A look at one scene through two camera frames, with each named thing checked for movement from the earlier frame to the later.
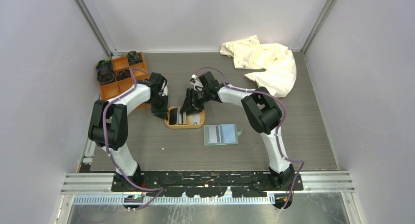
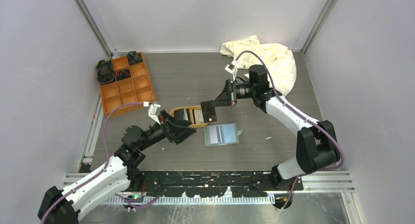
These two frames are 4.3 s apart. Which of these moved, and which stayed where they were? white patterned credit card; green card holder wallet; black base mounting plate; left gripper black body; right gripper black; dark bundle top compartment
Moved: left gripper black body; right gripper black
Stayed: green card holder wallet; black base mounting plate; dark bundle top compartment; white patterned credit card
